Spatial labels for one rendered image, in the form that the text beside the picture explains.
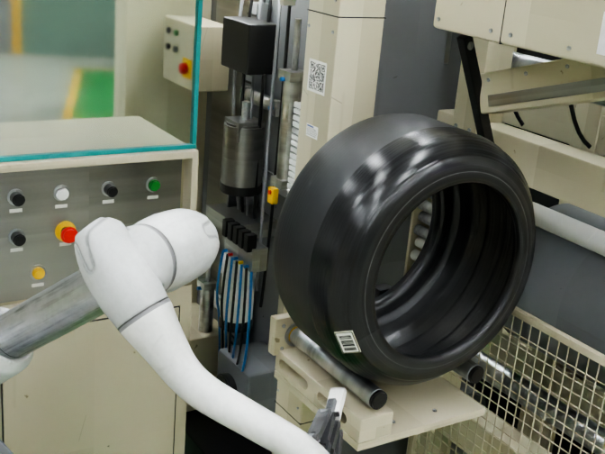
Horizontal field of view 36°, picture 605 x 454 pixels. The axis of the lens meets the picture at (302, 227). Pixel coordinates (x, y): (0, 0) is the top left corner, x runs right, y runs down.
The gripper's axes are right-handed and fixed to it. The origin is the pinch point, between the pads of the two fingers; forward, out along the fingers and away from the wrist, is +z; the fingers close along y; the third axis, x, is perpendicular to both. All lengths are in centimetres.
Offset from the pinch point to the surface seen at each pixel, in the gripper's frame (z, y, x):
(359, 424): 10.7, 19.2, -3.5
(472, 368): 33.3, 29.0, 16.6
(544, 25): 65, -36, 45
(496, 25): 74, -34, 35
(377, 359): 17.0, 6.6, 3.6
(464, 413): 28.3, 38.3, 12.7
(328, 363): 25.8, 15.3, -12.6
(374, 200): 28.7, -25.3, 11.3
